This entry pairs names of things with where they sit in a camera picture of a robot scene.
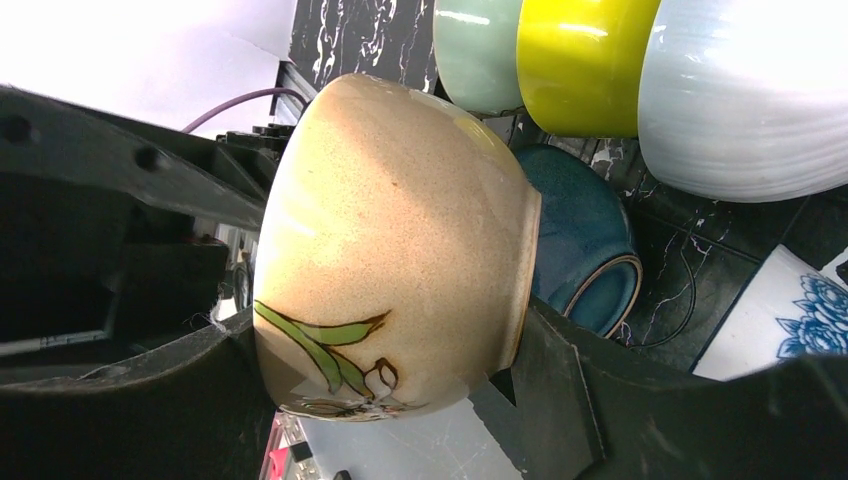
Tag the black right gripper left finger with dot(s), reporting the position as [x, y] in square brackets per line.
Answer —
[195, 408]

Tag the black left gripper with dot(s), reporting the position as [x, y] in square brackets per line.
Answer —
[119, 236]

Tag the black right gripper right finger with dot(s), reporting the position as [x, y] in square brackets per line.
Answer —
[586, 408]

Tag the dark blue beige bowl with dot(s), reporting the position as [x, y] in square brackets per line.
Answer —
[586, 266]

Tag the blue patterned bowl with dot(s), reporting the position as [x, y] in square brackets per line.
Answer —
[788, 309]

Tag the cream white bowl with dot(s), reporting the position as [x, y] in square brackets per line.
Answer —
[395, 258]

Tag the yellow green bowl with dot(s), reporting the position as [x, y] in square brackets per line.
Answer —
[579, 64]

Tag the dark striped white bowl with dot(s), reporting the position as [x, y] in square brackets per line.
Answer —
[746, 101]

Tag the pale green bowl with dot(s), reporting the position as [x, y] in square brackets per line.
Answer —
[475, 54]

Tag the black wire dish rack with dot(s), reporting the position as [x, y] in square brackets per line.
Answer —
[697, 254]

